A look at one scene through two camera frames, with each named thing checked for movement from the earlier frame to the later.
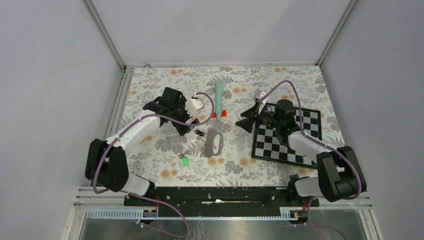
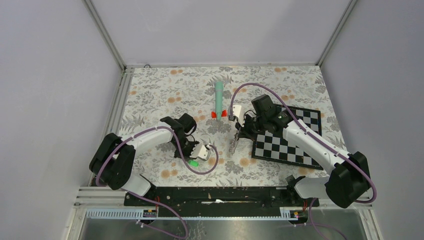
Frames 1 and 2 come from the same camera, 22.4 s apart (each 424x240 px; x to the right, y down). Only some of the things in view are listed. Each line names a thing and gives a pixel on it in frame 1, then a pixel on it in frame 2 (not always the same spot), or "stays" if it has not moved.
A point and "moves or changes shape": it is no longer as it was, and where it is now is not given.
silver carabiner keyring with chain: x=209 y=151 -> x=233 y=143
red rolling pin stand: x=224 y=114 stays
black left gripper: x=182 y=129 -> x=187 y=155
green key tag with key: x=185 y=159 moves or changes shape
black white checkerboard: x=269 y=146 stays
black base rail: x=216 y=201 stays
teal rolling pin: x=218 y=86 stays
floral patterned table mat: x=215 y=152 stays
